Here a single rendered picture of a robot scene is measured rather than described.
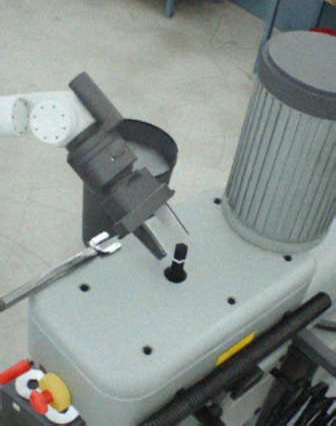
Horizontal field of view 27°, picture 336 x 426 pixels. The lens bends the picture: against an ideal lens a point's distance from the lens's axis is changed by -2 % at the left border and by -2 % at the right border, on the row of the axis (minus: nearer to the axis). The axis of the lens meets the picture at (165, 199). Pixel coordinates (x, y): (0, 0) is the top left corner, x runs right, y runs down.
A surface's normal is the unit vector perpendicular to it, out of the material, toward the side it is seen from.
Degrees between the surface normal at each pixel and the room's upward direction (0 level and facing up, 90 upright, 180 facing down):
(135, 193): 30
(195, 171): 0
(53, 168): 0
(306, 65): 0
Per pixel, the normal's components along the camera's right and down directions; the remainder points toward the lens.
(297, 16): -0.73, 0.36
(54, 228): 0.15, -0.74
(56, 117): -0.26, 0.26
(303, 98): -0.46, 0.53
